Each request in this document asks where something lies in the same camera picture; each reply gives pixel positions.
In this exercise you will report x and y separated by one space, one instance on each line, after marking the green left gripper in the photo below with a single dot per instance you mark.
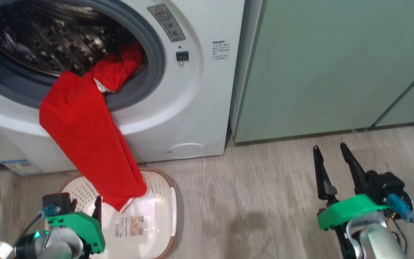
84 225

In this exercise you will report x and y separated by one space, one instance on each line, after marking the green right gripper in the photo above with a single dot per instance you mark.
354 210

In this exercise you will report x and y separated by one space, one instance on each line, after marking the red cloth garment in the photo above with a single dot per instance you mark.
84 136

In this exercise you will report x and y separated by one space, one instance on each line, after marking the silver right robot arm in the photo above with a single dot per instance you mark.
379 244

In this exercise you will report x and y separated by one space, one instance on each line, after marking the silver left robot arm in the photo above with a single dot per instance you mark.
59 248

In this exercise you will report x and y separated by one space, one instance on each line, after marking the cream basket with brown rim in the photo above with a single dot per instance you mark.
156 201

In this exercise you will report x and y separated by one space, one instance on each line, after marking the white front-load washing machine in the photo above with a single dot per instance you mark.
192 108

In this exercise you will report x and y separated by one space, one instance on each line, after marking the grey rubber door gasket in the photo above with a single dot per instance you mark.
155 64

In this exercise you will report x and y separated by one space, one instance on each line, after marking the white printed notice label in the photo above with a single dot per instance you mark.
221 50

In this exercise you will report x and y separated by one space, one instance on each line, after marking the washing machine drum interior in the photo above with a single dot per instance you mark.
49 36

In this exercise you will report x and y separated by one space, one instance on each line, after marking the grey label sticker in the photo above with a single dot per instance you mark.
166 22

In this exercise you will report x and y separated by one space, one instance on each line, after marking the blue energy label sticker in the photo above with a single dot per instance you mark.
20 167

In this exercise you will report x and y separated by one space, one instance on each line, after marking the wide green cabinet, grey side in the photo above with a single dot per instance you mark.
318 64

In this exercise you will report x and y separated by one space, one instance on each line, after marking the round white filter cover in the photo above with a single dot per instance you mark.
187 150

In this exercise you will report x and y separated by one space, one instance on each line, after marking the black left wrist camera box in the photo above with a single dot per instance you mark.
56 199

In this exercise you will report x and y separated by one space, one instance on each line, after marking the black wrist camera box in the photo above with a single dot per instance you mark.
385 185
56 199

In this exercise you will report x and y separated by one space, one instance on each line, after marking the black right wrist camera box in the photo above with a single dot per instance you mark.
385 185

